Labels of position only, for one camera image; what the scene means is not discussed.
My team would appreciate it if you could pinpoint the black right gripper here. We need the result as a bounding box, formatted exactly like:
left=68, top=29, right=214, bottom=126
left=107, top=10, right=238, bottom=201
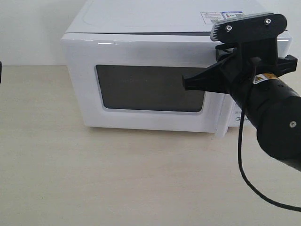
left=182, top=53, right=301, bottom=113

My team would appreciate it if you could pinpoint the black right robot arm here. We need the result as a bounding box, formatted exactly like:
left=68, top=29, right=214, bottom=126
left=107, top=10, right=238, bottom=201
left=182, top=56, right=301, bottom=170

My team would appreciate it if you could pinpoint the warning label sticker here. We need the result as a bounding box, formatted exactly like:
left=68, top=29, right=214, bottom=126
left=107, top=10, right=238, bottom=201
left=201, top=11, right=244, bottom=24

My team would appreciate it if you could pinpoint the black camera cable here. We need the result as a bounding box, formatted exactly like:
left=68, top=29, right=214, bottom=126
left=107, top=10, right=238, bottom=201
left=238, top=56, right=301, bottom=210

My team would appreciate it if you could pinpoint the white microwave door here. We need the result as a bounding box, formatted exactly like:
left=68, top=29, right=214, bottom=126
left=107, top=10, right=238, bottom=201
left=61, top=33, right=234, bottom=137

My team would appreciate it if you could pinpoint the white microwave oven body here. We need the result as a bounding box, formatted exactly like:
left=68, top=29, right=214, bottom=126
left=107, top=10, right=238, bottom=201
left=65, top=0, right=293, bottom=132

